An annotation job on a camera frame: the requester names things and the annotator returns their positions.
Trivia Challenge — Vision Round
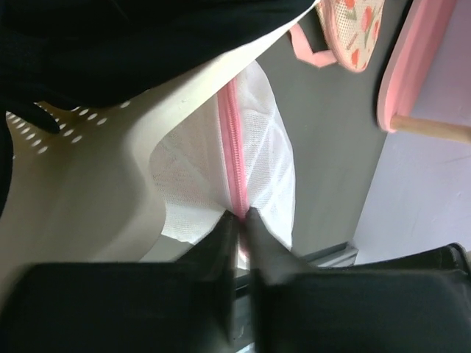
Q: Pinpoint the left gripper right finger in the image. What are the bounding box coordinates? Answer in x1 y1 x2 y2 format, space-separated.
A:
244 209 470 352

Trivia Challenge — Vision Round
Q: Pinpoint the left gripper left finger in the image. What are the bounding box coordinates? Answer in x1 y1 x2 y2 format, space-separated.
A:
1 213 238 352

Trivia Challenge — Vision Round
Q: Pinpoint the white pink-trimmed mesh laundry bag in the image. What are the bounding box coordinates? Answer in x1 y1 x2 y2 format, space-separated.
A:
149 63 296 246

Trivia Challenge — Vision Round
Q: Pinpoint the cream plastic laundry basket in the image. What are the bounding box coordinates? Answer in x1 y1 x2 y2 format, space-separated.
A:
0 29 295 306

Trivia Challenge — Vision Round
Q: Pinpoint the patterned flat laundry bag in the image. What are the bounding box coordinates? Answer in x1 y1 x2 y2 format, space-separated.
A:
289 0 385 73

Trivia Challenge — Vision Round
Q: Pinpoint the pink tiered side shelf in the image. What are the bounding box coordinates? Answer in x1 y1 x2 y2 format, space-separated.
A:
376 1 470 143

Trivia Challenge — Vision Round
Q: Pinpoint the black garment in basket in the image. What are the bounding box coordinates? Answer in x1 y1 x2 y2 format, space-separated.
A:
0 0 317 236

